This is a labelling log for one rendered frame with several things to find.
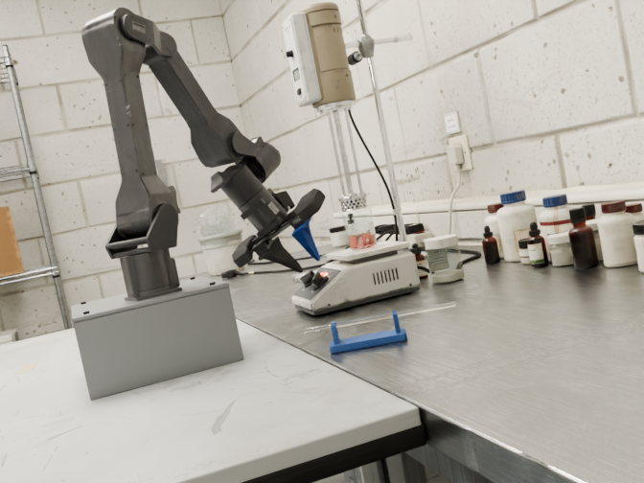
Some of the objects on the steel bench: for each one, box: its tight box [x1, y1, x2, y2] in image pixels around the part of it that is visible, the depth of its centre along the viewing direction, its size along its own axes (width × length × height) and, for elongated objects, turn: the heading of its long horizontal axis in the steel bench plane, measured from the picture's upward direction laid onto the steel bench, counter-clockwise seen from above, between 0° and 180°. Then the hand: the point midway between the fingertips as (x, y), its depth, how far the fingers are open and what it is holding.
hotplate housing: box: [291, 250, 420, 315], centre depth 132 cm, size 22×13×8 cm, turn 176°
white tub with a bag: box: [197, 203, 245, 276], centre depth 233 cm, size 14×14×21 cm
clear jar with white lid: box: [425, 234, 465, 285], centre depth 134 cm, size 6×6×8 cm
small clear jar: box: [547, 232, 573, 267], centre depth 127 cm, size 5×5×5 cm
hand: (297, 250), depth 127 cm, fingers open, 4 cm apart
